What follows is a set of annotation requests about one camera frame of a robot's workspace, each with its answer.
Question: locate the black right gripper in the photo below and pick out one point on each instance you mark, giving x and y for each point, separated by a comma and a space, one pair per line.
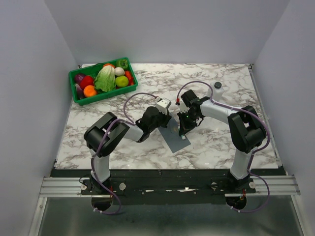
184, 127

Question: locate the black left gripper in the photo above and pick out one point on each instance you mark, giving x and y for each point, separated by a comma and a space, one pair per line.
166, 118

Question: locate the grey envelope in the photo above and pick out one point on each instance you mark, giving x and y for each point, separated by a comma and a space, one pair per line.
171, 136

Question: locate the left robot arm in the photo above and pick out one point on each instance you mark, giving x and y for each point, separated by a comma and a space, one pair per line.
104, 136

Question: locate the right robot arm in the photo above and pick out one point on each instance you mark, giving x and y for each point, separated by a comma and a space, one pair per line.
246, 129

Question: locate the white plastic bottle black cap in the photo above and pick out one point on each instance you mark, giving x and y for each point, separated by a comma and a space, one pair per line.
217, 90

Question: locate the orange carrot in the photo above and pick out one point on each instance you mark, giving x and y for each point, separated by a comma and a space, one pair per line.
130, 78

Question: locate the green apple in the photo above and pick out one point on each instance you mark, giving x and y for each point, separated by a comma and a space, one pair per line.
121, 81

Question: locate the white mushroom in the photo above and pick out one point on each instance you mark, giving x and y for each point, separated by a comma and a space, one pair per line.
119, 71

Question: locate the green lettuce leaf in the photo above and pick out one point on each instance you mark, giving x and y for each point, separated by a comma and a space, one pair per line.
105, 80

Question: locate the green bell pepper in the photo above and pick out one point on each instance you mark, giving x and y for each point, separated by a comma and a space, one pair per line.
123, 63

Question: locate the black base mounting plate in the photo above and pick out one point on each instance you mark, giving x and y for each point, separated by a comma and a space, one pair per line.
180, 187

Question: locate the orange fruit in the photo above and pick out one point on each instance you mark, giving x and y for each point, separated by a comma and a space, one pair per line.
90, 91

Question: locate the red tomato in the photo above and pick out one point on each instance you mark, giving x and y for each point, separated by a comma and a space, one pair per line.
86, 81

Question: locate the purple eggplant slice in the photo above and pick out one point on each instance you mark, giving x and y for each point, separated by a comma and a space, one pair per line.
79, 92

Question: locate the green plastic vegetable bin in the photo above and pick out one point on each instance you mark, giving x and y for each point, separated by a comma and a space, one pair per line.
93, 71

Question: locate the purple onion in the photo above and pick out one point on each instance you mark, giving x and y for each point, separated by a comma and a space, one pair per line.
79, 77

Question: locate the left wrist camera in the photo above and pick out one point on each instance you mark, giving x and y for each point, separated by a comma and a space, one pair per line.
162, 104

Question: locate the aluminium frame rail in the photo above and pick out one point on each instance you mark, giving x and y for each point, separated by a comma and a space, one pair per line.
54, 187

